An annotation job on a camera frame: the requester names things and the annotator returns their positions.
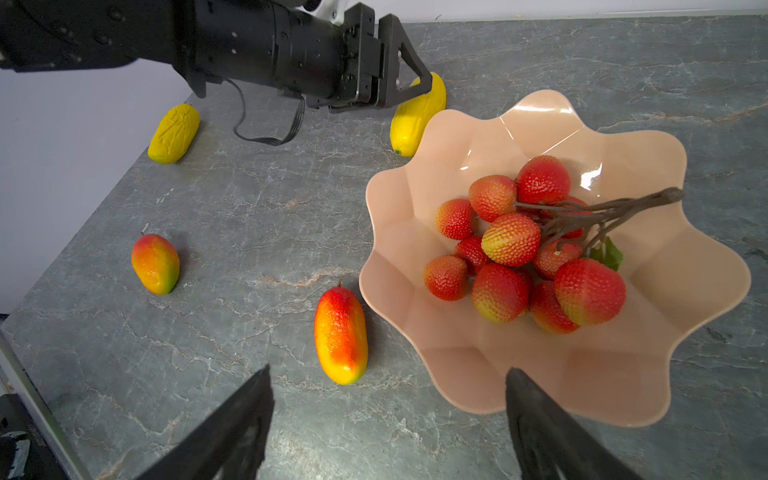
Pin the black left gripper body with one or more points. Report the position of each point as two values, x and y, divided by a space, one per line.
334 66

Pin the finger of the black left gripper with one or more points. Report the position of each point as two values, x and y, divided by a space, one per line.
397 49

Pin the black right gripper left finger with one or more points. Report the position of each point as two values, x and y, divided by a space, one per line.
230 443

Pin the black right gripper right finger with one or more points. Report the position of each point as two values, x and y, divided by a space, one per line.
548 442

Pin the smooth yellow fake mango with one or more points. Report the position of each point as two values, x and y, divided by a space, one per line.
412 117

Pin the long red-yellow fake mango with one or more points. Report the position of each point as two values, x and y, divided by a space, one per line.
340 336

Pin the yellow wrinkled fake fruit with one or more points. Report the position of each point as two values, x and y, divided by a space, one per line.
174 134

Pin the red fake lychee bunch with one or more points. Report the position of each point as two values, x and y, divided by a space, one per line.
525 244

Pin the small red-green fake mango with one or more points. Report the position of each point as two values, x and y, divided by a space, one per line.
156 263

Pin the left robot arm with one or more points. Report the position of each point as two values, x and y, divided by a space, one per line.
204 41

